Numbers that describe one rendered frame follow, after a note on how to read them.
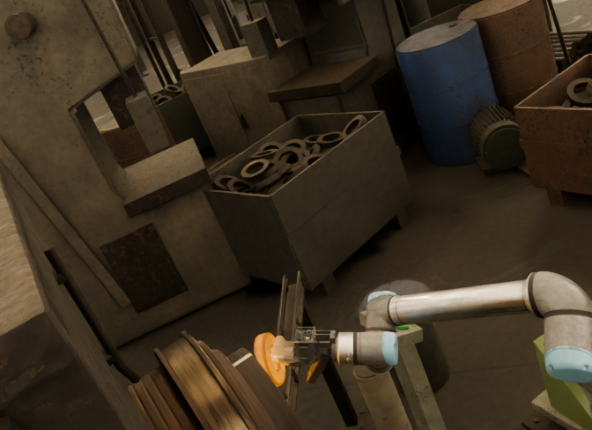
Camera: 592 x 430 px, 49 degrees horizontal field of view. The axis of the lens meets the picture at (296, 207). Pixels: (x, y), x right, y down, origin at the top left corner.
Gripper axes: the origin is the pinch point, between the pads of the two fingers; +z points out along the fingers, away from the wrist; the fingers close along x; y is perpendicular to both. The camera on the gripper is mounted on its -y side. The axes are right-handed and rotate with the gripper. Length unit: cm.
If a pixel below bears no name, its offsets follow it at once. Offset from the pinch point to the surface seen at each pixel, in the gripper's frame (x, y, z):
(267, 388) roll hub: 52, 34, -11
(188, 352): 50, 42, 4
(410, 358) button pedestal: -43, -37, -42
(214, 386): 59, 41, -3
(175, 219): -192, -55, 89
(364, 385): -30, -38, -26
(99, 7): -197, 70, 110
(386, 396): -30, -43, -33
